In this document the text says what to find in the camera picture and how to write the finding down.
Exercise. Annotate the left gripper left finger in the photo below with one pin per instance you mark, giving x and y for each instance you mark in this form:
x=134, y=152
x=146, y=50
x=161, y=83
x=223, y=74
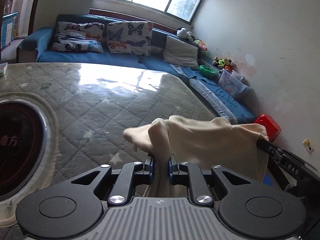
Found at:
x=131, y=175

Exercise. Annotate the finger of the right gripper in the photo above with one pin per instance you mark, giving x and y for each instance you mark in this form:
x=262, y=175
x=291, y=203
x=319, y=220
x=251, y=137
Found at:
x=304, y=173

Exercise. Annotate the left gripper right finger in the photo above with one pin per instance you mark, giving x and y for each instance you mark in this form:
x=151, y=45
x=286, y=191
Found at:
x=190, y=175

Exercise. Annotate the cream beige garment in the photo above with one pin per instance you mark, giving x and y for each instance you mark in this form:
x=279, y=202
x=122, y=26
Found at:
x=205, y=143

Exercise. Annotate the red plastic stool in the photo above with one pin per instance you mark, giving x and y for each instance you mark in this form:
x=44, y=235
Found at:
x=272, y=128

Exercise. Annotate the clear plastic storage box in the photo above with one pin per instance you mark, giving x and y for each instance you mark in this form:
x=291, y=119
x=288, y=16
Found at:
x=234, y=84

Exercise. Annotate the green plastic bowl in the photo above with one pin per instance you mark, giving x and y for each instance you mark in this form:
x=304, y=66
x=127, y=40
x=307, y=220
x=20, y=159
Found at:
x=207, y=72

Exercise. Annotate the black induction cooktop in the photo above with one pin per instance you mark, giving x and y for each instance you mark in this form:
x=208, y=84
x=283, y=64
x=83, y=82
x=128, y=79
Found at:
x=23, y=139

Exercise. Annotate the brown plush toys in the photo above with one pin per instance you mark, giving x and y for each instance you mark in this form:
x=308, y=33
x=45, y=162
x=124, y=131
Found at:
x=225, y=63

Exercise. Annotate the grey cushion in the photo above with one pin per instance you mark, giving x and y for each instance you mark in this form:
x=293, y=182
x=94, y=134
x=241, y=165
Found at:
x=180, y=53

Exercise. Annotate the colourful toys on sofa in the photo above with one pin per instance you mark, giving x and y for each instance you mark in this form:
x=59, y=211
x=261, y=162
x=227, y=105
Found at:
x=201, y=45

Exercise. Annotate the upright butterfly pillow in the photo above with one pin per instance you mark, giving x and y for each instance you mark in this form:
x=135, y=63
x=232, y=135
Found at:
x=129, y=37

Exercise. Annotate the panda plush toy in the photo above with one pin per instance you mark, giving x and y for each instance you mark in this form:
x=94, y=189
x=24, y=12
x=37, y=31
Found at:
x=184, y=34

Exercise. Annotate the flat butterfly pillow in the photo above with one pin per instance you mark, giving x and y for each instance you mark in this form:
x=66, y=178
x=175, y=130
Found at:
x=75, y=37

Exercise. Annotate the blue corner sofa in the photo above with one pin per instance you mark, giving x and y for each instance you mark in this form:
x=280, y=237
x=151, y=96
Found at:
x=37, y=47

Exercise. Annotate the blue white cabinet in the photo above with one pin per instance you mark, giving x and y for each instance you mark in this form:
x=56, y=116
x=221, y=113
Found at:
x=7, y=30

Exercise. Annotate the white wall socket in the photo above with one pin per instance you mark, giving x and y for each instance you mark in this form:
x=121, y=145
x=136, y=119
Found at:
x=308, y=146

